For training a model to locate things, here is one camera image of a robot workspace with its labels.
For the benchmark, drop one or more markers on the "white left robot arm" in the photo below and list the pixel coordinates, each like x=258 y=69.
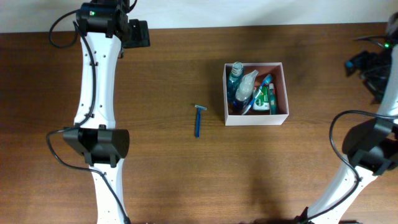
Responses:
x=105 y=31

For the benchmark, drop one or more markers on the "teal mouthwash bottle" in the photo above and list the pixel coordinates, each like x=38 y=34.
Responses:
x=234 y=79

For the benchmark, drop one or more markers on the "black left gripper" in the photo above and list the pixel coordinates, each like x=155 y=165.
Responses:
x=138 y=34

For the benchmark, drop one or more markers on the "white cardboard box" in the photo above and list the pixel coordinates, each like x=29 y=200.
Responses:
x=258 y=118

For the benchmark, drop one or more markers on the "clear spray bottle blue liquid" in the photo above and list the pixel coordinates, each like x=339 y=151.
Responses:
x=245 y=90

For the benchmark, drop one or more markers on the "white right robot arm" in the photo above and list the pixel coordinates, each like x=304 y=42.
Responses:
x=369 y=148

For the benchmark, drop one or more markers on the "green white toothpaste tube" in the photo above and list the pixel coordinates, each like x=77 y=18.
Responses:
x=272 y=99

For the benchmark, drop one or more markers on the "blue disposable razor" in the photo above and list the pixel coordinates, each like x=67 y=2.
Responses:
x=198 y=119

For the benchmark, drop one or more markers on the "blue white toothbrush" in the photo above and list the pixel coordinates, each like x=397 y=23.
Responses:
x=266 y=81

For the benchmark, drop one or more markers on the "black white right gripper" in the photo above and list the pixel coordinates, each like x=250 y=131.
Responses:
x=364 y=65

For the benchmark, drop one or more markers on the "green soap bar packet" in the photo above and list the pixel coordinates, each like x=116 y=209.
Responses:
x=262 y=100

